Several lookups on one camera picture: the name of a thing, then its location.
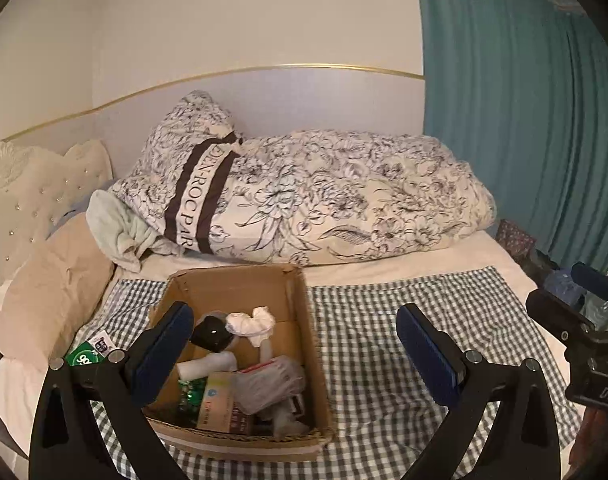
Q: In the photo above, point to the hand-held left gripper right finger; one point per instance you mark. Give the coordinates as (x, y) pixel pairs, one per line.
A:
(429, 355)

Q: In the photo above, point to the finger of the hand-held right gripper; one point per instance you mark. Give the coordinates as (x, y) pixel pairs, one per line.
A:
(596, 282)
(554, 315)

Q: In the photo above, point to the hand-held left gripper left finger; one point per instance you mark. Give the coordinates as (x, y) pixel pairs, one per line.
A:
(163, 350)

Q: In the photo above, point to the black round object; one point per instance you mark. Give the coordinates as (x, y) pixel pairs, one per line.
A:
(208, 335)

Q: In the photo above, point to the small cream carton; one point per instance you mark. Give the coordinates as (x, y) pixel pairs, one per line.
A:
(216, 400)

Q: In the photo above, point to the white lace cloth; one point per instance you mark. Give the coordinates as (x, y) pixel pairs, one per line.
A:
(251, 322)

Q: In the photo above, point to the brown cardboard box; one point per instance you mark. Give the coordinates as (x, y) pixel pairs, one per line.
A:
(244, 285)

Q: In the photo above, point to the clear floss pick container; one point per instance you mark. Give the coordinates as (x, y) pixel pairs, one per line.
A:
(274, 382)

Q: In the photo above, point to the white labelled plastic package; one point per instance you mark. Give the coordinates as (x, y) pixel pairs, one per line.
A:
(286, 420)

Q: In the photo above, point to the person's right forearm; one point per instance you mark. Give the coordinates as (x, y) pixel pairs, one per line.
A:
(596, 422)

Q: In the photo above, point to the blue wrapped bottle pack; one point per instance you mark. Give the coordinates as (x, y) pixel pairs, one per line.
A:
(559, 285)

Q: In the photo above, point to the green patterned packet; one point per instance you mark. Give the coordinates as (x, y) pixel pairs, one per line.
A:
(191, 392)

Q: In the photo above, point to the dark clothes pile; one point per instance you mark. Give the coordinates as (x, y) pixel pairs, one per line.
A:
(539, 262)

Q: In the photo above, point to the green checked cloth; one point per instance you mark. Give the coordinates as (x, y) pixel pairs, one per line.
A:
(374, 340)

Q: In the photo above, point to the small printed sticker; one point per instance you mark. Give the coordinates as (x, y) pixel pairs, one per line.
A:
(102, 345)

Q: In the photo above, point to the green round-label packet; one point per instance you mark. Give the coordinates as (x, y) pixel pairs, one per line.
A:
(83, 357)

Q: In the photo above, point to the dark patterned cloth bag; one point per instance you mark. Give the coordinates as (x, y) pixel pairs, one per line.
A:
(514, 237)

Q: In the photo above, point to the beige pillow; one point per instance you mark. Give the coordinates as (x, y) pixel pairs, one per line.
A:
(53, 290)

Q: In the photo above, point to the pale green towel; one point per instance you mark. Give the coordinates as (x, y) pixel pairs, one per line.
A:
(118, 230)

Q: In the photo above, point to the pale blue pillow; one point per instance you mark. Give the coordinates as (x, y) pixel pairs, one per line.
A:
(76, 210)

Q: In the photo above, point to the floral duvet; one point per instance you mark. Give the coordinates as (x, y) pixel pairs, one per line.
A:
(374, 195)

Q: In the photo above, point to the floral pillow with dark stripe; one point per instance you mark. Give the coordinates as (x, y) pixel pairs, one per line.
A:
(183, 170)

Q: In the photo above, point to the teal curtain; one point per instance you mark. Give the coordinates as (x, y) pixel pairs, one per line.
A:
(509, 110)

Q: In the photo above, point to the cream tufted headboard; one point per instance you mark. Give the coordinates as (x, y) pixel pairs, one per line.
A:
(28, 195)

